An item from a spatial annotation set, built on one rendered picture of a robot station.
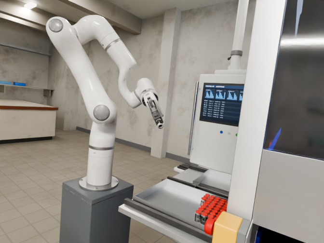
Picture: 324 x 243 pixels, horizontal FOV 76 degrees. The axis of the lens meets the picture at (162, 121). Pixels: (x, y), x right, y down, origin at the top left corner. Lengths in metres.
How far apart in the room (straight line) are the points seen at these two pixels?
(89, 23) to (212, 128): 1.12
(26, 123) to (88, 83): 4.80
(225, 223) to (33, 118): 5.46
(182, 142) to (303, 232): 4.07
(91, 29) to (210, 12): 3.83
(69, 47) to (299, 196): 0.95
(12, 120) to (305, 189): 5.48
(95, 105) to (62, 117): 6.54
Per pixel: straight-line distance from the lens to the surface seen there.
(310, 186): 0.59
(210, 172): 1.34
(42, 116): 5.84
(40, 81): 8.40
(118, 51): 1.01
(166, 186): 1.08
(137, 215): 0.83
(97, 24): 1.04
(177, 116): 4.61
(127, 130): 5.65
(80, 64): 1.01
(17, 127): 5.69
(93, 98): 0.96
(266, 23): 0.61
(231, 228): 0.56
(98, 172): 1.04
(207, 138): 1.70
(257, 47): 0.59
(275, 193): 0.60
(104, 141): 1.00
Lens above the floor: 1.31
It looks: 6 degrees down
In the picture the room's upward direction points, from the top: 6 degrees clockwise
